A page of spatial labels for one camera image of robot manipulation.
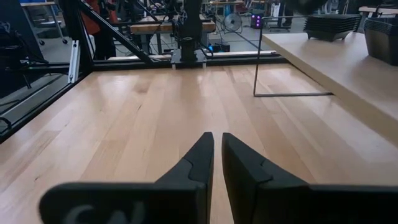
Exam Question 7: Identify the round floor fan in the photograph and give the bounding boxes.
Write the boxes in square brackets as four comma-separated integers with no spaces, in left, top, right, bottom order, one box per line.
[223,12,243,32]

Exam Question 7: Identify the silver frame bracket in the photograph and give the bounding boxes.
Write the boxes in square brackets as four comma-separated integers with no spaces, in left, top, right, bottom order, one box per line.
[67,39,81,84]

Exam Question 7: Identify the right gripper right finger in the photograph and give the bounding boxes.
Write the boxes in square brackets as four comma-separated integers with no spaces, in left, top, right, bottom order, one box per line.
[221,133,398,224]

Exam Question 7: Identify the wooden shelf with black legs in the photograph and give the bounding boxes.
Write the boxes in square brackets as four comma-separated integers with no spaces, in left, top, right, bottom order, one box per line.
[253,14,398,147]

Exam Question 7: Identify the person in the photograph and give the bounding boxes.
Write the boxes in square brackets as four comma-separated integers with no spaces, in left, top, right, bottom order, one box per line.
[80,0,118,60]

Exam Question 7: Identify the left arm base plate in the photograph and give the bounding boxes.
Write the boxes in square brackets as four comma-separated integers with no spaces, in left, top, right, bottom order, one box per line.
[170,49,208,69]

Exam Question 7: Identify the wooden workbench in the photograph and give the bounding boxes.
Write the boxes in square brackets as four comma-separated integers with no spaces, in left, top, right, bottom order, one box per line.
[129,21,217,55]

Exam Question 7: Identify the black aluminium table frame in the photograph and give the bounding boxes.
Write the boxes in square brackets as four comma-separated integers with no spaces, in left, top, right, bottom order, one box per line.
[0,0,289,144]

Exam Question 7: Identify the wooden table on wheels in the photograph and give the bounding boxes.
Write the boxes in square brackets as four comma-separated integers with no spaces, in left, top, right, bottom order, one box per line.
[20,1,68,46]

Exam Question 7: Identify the black box with blue light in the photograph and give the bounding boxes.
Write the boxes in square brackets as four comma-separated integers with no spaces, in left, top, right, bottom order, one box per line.
[206,42,231,53]

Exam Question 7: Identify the black computer tower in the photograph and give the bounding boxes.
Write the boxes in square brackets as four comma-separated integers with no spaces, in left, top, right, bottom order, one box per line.
[251,12,264,30]

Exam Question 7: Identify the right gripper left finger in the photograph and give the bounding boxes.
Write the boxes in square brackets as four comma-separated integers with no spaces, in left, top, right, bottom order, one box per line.
[39,132,215,224]

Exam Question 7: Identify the wooden background table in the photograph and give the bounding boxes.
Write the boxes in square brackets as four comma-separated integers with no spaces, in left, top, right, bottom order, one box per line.
[358,6,398,17]

